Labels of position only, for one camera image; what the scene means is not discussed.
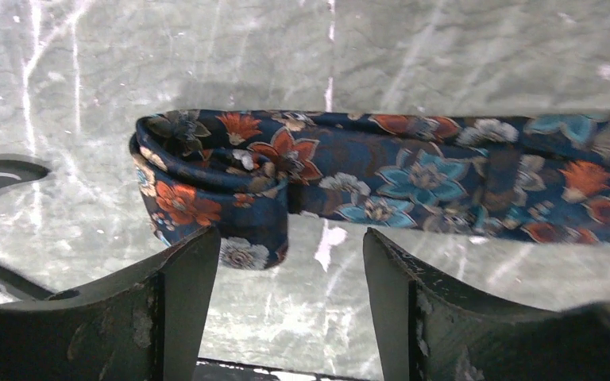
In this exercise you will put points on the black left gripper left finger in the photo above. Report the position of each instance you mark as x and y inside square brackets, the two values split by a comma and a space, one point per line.
[144, 322]

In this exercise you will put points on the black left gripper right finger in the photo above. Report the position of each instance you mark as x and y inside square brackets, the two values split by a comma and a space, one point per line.
[432, 326]

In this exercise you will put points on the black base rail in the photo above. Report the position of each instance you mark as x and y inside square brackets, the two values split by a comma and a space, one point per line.
[221, 370]

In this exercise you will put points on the navy floral necktie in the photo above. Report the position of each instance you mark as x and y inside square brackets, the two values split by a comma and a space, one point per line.
[544, 179]

